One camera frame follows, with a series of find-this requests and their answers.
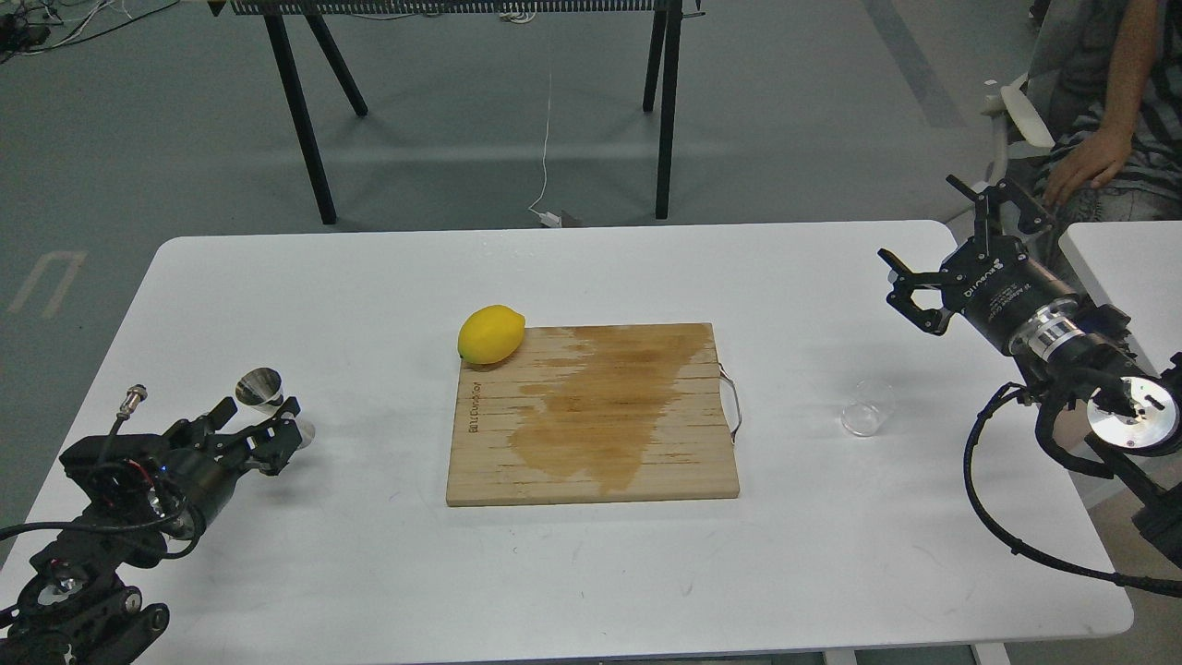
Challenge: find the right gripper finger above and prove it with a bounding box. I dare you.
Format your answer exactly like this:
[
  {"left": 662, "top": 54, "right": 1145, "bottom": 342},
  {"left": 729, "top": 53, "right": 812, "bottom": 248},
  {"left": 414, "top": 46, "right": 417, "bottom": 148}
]
[
  {"left": 946, "top": 175, "right": 1056, "bottom": 246},
  {"left": 877, "top": 248, "right": 957, "bottom": 335}
]

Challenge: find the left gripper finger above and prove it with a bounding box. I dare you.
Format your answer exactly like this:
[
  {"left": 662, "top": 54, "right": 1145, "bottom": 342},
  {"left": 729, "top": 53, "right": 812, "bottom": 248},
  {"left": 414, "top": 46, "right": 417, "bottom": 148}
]
[
  {"left": 212, "top": 397, "right": 303, "bottom": 477},
  {"left": 165, "top": 397, "right": 238, "bottom": 443}
]

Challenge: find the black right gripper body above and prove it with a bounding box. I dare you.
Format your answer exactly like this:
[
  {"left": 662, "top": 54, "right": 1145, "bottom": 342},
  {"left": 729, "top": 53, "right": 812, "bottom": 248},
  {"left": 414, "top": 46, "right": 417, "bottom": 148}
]
[{"left": 942, "top": 236, "right": 1080, "bottom": 357}]

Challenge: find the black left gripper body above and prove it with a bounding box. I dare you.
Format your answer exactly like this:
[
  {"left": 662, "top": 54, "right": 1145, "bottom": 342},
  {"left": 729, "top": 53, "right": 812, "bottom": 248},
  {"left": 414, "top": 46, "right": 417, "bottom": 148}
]
[{"left": 139, "top": 420, "right": 260, "bottom": 540}]

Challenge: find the steel double jigger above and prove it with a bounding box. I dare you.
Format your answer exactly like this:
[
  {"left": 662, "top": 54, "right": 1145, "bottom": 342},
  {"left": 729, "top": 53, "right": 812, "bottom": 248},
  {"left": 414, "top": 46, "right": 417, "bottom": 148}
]
[{"left": 234, "top": 367, "right": 316, "bottom": 450}]

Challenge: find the small clear glass beaker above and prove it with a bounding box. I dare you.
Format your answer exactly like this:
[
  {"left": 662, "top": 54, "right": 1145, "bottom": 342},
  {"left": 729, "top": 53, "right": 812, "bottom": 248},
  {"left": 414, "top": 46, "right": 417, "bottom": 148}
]
[{"left": 840, "top": 379, "right": 898, "bottom": 438}]

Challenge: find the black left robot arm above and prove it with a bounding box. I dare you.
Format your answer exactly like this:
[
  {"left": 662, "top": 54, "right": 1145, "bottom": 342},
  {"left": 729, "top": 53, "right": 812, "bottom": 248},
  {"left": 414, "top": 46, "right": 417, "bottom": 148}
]
[{"left": 4, "top": 384, "right": 309, "bottom": 664}]

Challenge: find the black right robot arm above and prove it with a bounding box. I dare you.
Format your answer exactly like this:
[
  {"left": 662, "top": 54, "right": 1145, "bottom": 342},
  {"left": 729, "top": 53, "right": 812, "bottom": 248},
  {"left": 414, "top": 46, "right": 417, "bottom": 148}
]
[{"left": 878, "top": 175, "right": 1181, "bottom": 598}]

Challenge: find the person's bare hand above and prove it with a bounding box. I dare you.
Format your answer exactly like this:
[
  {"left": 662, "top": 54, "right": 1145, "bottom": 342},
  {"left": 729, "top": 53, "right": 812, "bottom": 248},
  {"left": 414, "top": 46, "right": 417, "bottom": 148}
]
[{"left": 1043, "top": 128, "right": 1132, "bottom": 207}]

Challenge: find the white side table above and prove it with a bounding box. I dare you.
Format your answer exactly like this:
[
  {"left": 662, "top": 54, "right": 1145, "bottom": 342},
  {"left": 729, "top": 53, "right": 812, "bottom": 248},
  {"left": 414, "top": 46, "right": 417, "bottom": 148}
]
[{"left": 1060, "top": 222, "right": 1181, "bottom": 373}]

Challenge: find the white office chair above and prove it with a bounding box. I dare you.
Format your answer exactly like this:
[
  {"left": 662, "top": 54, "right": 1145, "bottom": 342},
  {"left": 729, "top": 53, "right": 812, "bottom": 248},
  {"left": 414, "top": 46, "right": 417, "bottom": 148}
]
[{"left": 935, "top": 73, "right": 1056, "bottom": 226}]

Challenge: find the seated person striped shirt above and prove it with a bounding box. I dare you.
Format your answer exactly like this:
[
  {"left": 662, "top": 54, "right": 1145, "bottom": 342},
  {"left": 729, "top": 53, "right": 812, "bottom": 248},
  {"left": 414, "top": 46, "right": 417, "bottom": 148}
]
[{"left": 1035, "top": 1, "right": 1178, "bottom": 228}]

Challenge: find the yellow lemon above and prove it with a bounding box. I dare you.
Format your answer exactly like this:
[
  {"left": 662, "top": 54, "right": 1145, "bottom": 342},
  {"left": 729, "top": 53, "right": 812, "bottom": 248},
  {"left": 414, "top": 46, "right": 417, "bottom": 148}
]
[{"left": 457, "top": 304, "right": 526, "bottom": 365}]

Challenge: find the wooden cutting board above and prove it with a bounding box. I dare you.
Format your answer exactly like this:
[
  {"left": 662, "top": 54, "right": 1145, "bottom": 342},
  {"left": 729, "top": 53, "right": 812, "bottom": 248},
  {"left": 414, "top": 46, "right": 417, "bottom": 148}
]
[{"left": 446, "top": 321, "right": 742, "bottom": 508}]

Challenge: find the white cable with plug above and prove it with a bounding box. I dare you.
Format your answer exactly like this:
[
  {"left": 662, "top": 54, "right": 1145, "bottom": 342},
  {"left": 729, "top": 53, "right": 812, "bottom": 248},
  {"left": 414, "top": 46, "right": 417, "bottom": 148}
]
[{"left": 528, "top": 37, "right": 564, "bottom": 229}]

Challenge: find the black metal table frame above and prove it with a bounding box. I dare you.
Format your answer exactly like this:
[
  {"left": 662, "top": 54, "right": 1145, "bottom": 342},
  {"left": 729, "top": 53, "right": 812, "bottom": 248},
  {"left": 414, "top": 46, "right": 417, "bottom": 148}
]
[{"left": 199, "top": 1, "right": 712, "bottom": 228}]

